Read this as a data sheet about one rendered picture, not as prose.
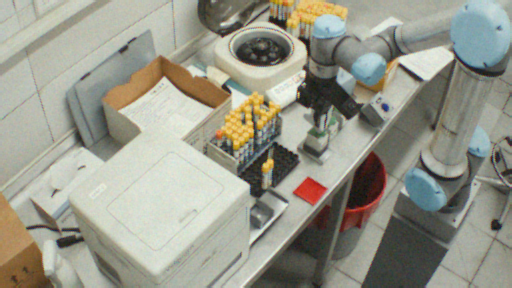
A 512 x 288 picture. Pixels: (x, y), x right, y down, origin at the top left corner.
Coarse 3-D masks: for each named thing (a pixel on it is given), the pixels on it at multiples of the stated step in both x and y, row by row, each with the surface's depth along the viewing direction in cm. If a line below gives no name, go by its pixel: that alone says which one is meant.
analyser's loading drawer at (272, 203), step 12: (276, 192) 139; (264, 204) 135; (276, 204) 139; (288, 204) 139; (252, 216) 132; (264, 216) 136; (276, 216) 136; (252, 228) 134; (264, 228) 134; (252, 240) 131
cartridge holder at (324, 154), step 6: (306, 138) 157; (300, 144) 155; (306, 144) 153; (300, 150) 155; (306, 150) 154; (312, 150) 152; (324, 150) 153; (330, 150) 154; (312, 156) 153; (318, 156) 152; (324, 156) 153; (330, 156) 154; (318, 162) 153; (324, 162) 152
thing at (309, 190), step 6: (306, 180) 148; (312, 180) 148; (300, 186) 147; (306, 186) 147; (312, 186) 147; (318, 186) 147; (324, 186) 146; (294, 192) 145; (300, 192) 146; (306, 192) 146; (312, 192) 146; (318, 192) 146; (324, 192) 145; (306, 198) 144; (312, 198) 145; (318, 198) 144; (312, 204) 143
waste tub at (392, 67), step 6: (366, 36) 176; (396, 60) 170; (390, 66) 167; (396, 66) 174; (390, 72) 169; (384, 78) 167; (390, 78) 173; (360, 84) 174; (378, 84) 170; (384, 84) 169; (372, 90) 173; (378, 90) 171; (384, 90) 172
